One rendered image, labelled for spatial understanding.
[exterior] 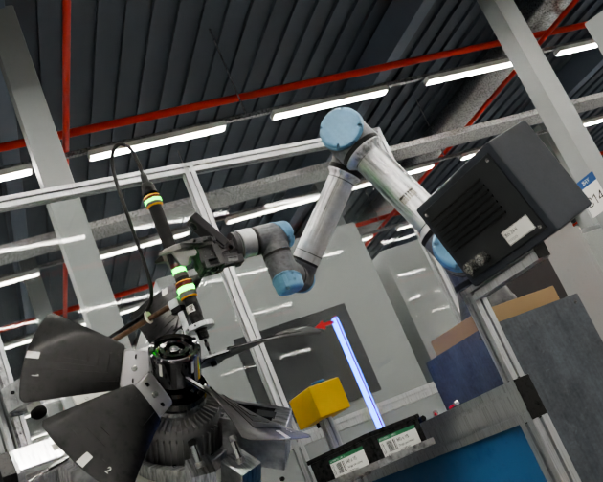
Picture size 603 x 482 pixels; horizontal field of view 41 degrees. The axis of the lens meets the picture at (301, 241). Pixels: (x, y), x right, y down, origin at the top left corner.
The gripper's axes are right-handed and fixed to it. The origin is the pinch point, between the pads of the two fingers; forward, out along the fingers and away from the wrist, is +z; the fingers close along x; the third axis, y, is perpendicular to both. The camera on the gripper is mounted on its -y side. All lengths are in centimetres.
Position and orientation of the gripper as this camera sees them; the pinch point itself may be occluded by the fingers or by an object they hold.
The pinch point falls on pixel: (161, 254)
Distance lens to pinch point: 199.3
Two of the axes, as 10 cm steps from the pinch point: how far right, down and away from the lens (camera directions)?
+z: -8.6, 2.1, -4.7
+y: 3.7, 8.9, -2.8
